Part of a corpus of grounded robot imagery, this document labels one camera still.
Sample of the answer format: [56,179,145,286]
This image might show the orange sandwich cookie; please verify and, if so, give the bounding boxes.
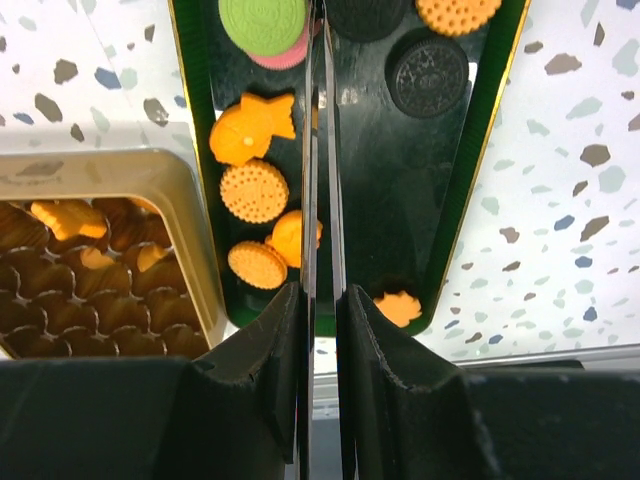
[415,0,502,37]

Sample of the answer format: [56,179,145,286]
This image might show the black sandwich cookie upper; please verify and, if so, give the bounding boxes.
[325,0,409,43]

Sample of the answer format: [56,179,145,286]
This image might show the black sandwich cookie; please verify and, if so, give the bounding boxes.
[325,0,409,43]
[385,37,469,119]

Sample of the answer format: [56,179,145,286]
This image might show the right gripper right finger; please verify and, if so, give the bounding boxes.
[337,285,639,479]

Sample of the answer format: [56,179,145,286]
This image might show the gold cookie tin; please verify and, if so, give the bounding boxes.
[1,149,227,359]

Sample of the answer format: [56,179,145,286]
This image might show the lower green macaron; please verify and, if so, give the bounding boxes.
[218,0,308,56]

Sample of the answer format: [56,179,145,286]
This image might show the bottom large round cookie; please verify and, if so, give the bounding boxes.
[228,241,288,290]

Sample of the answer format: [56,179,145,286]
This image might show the green cookie tray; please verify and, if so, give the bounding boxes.
[171,1,529,335]

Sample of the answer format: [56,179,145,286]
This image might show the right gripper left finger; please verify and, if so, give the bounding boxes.
[1,282,300,479]

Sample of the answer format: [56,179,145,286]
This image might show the pink macaron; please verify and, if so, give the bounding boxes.
[247,28,308,71]

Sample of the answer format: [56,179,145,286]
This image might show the silver metal tongs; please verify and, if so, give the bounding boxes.
[295,1,332,479]

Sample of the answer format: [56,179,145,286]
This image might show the fish cookie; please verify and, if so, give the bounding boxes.
[265,210,303,269]
[209,93,296,166]
[136,243,173,273]

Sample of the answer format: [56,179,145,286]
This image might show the black sandwich cookie lower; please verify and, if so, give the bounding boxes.
[385,37,469,119]

